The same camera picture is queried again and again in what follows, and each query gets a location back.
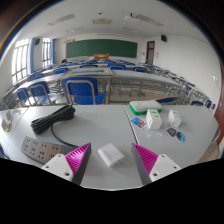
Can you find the blue curtain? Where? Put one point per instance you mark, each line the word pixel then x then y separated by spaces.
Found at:
pixel 52 51
pixel 32 56

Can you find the ceiling projector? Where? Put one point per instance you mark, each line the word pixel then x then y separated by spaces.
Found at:
pixel 132 17

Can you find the black wall speaker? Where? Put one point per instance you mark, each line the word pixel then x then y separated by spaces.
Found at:
pixel 163 38
pixel 37 42

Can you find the brown door with window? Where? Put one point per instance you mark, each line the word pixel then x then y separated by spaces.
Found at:
pixel 150 52

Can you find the large window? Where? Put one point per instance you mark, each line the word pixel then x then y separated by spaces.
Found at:
pixel 20 61

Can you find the narrow window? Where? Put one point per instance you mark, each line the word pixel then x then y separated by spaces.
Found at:
pixel 46 51

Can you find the ceiling light panels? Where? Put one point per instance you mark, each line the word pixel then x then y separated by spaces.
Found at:
pixel 61 19

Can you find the green and white case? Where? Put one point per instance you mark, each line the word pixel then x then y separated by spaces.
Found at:
pixel 145 107

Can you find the red-brown door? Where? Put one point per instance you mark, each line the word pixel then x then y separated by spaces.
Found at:
pixel 220 121

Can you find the small white box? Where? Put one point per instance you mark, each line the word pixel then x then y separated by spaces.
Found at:
pixel 154 119
pixel 174 119

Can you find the grey classroom desks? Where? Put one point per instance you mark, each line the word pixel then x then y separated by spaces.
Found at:
pixel 140 75

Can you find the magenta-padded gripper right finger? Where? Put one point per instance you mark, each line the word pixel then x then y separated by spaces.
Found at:
pixel 163 165

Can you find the colourful printed card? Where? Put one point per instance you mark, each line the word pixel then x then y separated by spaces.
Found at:
pixel 138 122

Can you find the blue chair with metal frame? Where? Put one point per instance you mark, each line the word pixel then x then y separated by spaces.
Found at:
pixel 83 90

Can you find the white charger block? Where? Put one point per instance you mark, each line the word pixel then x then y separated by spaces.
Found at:
pixel 110 154

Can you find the desk with printed top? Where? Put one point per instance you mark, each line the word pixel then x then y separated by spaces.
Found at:
pixel 86 72

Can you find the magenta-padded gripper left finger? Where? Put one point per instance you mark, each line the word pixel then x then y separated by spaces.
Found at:
pixel 58 165

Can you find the blue round sticker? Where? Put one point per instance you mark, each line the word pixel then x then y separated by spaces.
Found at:
pixel 181 136

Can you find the green chalkboard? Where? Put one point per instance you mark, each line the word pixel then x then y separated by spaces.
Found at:
pixel 101 48

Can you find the dark brown power strip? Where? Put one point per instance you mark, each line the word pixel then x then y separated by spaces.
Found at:
pixel 40 149

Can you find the orange lectern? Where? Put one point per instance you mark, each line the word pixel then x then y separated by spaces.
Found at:
pixel 101 56

